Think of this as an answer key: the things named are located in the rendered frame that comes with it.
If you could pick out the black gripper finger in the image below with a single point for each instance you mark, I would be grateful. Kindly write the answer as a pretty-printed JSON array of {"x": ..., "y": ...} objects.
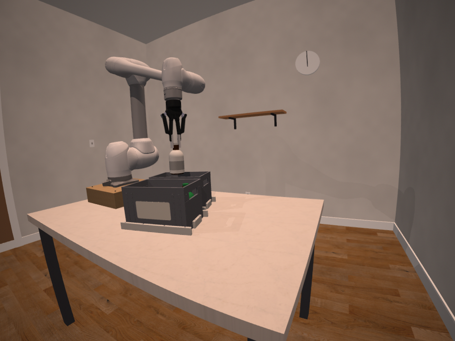
[
  {"x": 170, "y": 130},
  {"x": 180, "y": 130}
]

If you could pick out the green bottle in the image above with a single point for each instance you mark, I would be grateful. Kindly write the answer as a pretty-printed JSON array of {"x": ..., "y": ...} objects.
[{"x": 190, "y": 193}]

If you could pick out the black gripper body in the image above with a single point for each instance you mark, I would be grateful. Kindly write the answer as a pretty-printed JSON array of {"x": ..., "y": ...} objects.
[{"x": 173, "y": 105}]

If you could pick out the beige bottle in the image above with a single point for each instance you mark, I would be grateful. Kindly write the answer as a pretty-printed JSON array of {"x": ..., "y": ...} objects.
[{"x": 176, "y": 161}]

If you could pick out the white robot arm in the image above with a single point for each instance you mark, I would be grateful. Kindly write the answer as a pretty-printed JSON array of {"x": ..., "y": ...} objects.
[{"x": 120, "y": 159}]

